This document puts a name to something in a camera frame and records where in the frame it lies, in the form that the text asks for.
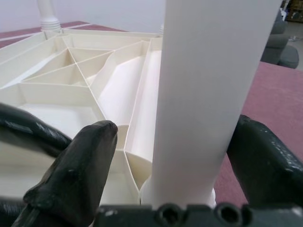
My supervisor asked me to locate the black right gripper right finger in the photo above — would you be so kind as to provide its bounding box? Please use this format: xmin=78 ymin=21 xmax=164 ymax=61
xmin=226 ymin=115 xmax=303 ymax=206

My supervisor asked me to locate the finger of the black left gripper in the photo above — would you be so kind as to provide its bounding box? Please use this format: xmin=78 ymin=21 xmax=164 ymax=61
xmin=0 ymin=200 xmax=27 ymax=227
xmin=0 ymin=103 xmax=73 ymax=158

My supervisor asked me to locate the pink table cloth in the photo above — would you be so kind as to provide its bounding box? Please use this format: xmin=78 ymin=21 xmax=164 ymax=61
xmin=0 ymin=20 xmax=303 ymax=207

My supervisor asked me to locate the grey armchair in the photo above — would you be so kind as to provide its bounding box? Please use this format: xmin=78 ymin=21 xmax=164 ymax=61
xmin=259 ymin=18 xmax=299 ymax=70

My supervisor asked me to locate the white plastic table top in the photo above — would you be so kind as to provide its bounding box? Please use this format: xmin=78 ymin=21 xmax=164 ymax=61
xmin=0 ymin=28 xmax=164 ymax=207

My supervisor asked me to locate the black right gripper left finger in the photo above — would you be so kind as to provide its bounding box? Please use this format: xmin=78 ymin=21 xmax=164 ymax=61
xmin=11 ymin=120 xmax=118 ymax=227

